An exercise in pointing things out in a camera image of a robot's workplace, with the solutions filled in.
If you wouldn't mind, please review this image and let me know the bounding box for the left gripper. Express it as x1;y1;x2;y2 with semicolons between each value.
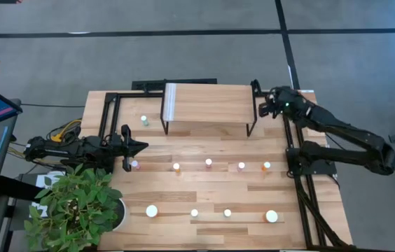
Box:
108;124;149;172

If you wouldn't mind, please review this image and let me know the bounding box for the black perforated bar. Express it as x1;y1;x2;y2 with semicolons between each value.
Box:
131;78;219;92

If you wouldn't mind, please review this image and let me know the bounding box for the white plant pot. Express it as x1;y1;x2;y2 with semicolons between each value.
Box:
112;197;127;232

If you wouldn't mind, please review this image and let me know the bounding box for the green leafy potted plant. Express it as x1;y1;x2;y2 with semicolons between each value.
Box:
23;162;124;252

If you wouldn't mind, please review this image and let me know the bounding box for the black box white logo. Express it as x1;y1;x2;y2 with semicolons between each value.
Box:
31;170;67;220

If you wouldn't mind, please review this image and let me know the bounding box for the black aluminium table frame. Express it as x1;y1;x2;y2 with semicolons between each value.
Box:
98;78;354;251

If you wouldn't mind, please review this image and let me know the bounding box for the wooden shelf black metal frame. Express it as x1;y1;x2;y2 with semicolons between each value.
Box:
160;82;258;138

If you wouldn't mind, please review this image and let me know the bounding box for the yellow cable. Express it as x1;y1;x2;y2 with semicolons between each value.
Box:
50;119;83;143

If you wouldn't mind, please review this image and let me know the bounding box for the black floor cable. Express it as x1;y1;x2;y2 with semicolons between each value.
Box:
20;103;86;109

